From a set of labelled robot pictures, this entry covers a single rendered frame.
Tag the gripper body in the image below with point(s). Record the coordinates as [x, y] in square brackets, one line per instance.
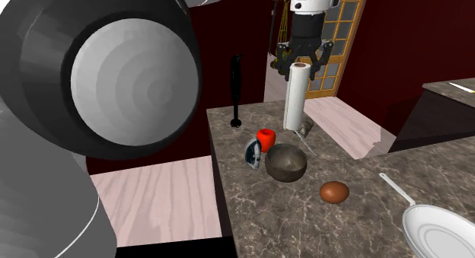
[307, 29]

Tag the red cup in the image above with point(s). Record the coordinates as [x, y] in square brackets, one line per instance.
[267, 139]

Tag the blue and white clothes iron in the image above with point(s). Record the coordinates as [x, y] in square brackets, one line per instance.
[253, 154]

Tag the black hand blender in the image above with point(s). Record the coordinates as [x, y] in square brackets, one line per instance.
[236, 86]

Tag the white frying pan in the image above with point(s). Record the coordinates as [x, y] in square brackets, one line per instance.
[438, 235]

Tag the white paper towel roll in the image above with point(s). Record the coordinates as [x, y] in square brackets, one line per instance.
[296, 97]

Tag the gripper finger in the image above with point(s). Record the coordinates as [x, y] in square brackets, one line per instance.
[325, 54]
[283, 52]

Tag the dark brown bowl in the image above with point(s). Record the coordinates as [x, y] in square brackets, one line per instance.
[285, 167]

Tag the dark kitchen cabinet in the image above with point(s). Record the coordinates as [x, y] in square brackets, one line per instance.
[438, 120]

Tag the yellow framed glass door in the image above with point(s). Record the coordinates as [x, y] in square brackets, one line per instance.
[349, 34]

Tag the brown egg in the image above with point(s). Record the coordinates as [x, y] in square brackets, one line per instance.
[334, 192]

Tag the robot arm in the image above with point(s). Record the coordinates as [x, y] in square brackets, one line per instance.
[133, 86]

